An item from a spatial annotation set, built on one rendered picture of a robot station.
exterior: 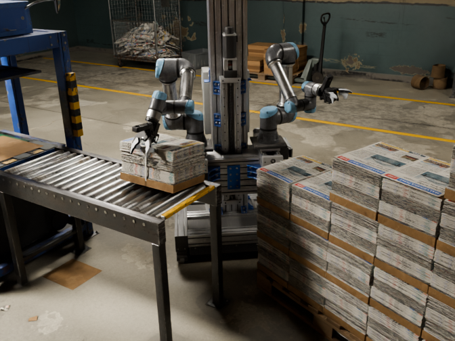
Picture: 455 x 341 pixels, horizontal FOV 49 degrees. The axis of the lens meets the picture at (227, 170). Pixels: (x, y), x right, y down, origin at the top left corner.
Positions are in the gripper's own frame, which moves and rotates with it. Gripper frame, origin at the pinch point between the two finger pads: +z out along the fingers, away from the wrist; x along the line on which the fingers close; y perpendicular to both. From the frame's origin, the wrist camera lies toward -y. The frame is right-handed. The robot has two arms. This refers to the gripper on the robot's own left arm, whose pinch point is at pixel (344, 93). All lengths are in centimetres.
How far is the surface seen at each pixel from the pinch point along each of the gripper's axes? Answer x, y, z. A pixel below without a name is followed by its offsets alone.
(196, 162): 90, 18, -19
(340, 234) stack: 50, 50, 49
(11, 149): 170, 21, -143
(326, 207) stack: 50, 39, 38
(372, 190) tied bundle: 44, 20, 65
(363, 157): 33, 13, 49
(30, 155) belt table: 161, 22, -124
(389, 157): 24, 14, 56
